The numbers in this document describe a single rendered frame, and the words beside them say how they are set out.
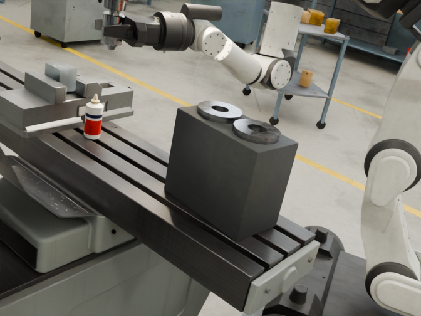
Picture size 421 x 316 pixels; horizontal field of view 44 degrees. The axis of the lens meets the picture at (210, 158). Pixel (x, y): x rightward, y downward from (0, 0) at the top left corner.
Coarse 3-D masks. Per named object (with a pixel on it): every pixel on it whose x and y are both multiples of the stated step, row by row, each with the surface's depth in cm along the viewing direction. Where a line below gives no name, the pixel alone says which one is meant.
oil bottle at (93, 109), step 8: (96, 96) 123; (88, 104) 124; (96, 104) 124; (88, 112) 124; (96, 112) 124; (88, 120) 124; (96, 120) 124; (88, 128) 125; (96, 128) 125; (88, 136) 126; (96, 136) 126
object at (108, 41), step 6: (102, 24) 113; (108, 24) 112; (114, 24) 112; (120, 24) 112; (102, 30) 113; (102, 36) 113; (102, 42) 114; (108, 42) 113; (114, 42) 113; (120, 42) 115
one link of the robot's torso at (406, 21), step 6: (420, 0) 118; (414, 6) 119; (420, 6) 117; (402, 12) 124; (408, 12) 119; (414, 12) 118; (420, 12) 118; (402, 18) 120; (408, 18) 119; (414, 18) 119; (420, 18) 118; (402, 24) 120; (408, 24) 119; (408, 30) 123; (414, 30) 123; (420, 36) 123
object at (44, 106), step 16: (32, 80) 128; (48, 80) 126; (96, 80) 146; (112, 80) 148; (0, 96) 123; (16, 96) 124; (32, 96) 126; (48, 96) 125; (64, 96) 126; (80, 96) 132; (112, 96) 138; (128, 96) 143; (0, 112) 125; (16, 112) 120; (32, 112) 120; (48, 112) 124; (64, 112) 128; (80, 112) 132; (112, 112) 140; (128, 112) 144; (16, 128) 121; (32, 128) 122; (48, 128) 124; (64, 128) 128
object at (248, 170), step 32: (192, 128) 100; (224, 128) 97; (256, 128) 98; (192, 160) 102; (224, 160) 96; (256, 160) 90; (288, 160) 97; (192, 192) 103; (224, 192) 97; (256, 192) 94; (224, 224) 98; (256, 224) 99
